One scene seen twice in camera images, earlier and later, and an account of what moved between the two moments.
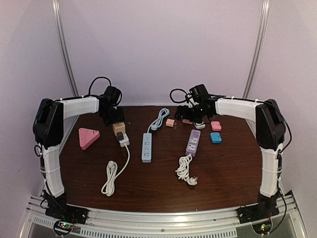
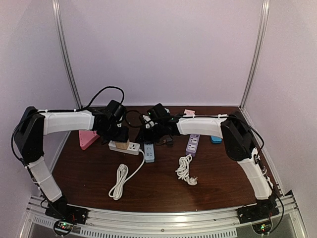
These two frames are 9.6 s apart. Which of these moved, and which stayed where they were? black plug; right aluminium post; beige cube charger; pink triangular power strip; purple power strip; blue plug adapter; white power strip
Moved: black plug; beige cube charger; white power strip
Stayed: blue plug adapter; purple power strip; right aluminium post; pink triangular power strip
